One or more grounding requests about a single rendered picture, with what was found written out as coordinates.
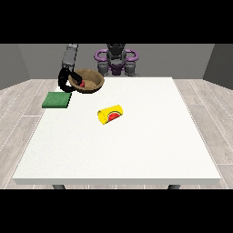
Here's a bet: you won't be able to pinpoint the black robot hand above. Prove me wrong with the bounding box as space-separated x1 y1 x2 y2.
57 66 84 94

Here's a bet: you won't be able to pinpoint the yellow cup with melon print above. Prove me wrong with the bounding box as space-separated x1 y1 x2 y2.
96 104 124 126

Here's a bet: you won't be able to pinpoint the brown wooden bowl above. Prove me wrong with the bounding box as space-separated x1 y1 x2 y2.
68 68 106 94

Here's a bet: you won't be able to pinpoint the grey robot trunk purple rings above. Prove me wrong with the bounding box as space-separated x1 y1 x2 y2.
94 44 140 77

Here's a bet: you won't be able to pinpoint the green square pad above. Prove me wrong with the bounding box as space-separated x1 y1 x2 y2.
41 91 73 109

